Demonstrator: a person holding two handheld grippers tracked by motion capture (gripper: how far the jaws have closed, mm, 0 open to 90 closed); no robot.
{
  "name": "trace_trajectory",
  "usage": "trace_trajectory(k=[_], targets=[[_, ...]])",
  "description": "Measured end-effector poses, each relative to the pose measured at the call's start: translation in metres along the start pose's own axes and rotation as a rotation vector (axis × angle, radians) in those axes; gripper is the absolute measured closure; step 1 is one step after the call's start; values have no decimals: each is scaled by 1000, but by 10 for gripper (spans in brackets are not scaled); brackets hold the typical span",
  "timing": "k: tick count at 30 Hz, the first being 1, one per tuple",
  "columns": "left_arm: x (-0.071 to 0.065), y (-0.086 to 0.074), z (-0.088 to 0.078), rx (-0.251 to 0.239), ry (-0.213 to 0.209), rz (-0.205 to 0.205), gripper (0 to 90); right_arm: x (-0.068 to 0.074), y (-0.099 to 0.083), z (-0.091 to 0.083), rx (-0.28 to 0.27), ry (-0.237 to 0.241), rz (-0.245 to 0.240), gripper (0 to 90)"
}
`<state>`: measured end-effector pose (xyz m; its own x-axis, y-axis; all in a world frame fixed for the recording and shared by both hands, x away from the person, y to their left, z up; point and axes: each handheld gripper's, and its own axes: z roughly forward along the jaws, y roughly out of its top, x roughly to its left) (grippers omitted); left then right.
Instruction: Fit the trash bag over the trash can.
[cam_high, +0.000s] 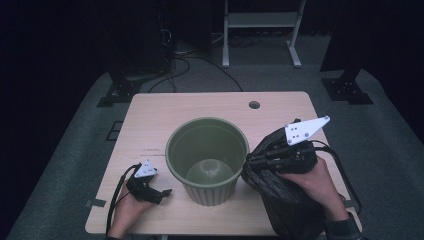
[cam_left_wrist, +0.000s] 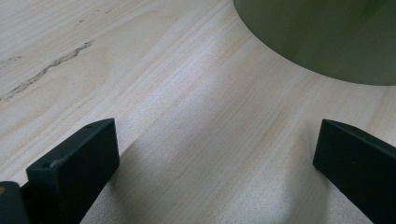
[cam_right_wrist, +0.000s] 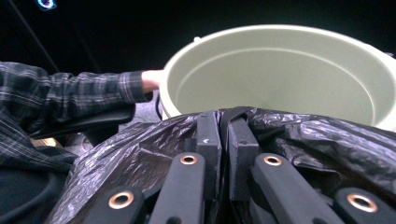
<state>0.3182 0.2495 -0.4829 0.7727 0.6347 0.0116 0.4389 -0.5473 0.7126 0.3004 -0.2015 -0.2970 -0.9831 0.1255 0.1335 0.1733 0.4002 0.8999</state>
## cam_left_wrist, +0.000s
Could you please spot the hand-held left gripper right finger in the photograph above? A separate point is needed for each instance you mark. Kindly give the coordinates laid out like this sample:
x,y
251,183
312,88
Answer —
x,y
358,165

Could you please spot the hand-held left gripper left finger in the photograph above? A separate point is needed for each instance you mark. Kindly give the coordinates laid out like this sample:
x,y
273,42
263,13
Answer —
x,y
74,168

